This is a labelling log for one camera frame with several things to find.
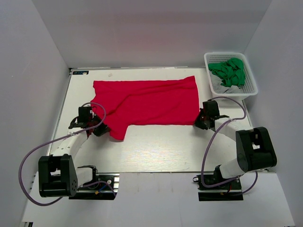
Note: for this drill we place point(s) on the blue table label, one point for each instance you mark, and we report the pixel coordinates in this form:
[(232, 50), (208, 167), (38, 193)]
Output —
[(81, 72)]

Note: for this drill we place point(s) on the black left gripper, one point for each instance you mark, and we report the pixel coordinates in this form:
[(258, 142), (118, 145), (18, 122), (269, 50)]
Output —
[(104, 129)]

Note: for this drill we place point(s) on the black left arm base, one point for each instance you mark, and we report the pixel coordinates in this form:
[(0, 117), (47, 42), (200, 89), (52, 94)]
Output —
[(104, 190)]

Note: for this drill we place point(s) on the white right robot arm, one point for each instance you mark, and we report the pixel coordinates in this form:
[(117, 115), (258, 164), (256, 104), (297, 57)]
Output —
[(254, 148)]

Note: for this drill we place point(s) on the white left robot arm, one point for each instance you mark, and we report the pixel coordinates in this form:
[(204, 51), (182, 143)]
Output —
[(58, 175)]

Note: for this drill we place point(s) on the green t shirt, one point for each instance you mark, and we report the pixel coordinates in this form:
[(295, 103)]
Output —
[(231, 72)]

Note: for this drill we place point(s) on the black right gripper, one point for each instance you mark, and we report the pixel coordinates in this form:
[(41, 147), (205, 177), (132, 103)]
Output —
[(197, 122)]

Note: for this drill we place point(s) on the grey t shirt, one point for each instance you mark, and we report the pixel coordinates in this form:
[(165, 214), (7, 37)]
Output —
[(220, 89)]

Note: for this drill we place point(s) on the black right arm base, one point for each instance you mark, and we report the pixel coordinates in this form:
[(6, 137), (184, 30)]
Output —
[(231, 191)]

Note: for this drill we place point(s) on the white plastic basket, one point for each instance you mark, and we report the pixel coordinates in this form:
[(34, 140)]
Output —
[(250, 87)]

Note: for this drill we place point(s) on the red t shirt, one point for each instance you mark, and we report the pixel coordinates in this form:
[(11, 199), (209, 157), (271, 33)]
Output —
[(147, 102)]

